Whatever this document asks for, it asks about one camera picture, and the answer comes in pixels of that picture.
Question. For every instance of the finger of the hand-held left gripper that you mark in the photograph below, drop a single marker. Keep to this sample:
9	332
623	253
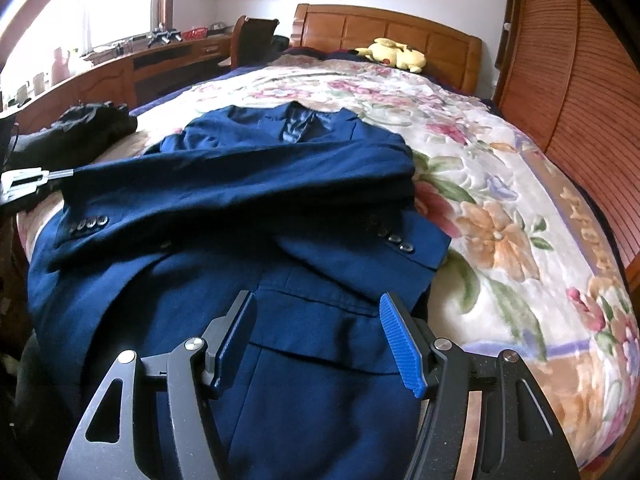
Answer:
27	177

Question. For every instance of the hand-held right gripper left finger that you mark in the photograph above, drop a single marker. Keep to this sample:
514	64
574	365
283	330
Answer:
239	340

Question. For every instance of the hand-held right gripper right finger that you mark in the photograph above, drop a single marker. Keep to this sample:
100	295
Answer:
402	345

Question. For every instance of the navy blue blazer jacket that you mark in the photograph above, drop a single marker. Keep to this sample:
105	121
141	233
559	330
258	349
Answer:
225	200

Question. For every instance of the black cloth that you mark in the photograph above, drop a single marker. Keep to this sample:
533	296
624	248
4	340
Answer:
85	125

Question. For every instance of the pink bottle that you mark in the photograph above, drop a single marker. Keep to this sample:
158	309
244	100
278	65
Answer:
60	65

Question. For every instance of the wooden desk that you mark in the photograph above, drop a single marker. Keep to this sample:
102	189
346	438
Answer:
100	80

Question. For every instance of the window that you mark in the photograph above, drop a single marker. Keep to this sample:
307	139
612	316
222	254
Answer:
75	10

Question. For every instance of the black binoculars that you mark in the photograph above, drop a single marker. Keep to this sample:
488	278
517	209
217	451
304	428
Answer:
165	36

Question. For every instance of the floral blanket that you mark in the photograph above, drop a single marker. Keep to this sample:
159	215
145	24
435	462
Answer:
500	160

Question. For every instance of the red basket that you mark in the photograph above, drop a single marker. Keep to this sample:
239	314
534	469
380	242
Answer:
195	34

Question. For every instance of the navy bed sheet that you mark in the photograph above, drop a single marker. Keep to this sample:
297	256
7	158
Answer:
225	74

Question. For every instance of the wooden chair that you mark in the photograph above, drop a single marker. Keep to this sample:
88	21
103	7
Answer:
250	40

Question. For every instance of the yellow plush toy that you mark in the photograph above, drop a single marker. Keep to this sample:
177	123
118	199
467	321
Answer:
395	55

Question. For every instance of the wooden slatted wardrobe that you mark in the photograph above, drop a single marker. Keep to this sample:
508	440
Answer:
575	85

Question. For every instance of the wooden bed headboard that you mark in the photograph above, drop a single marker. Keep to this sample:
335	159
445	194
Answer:
390	30

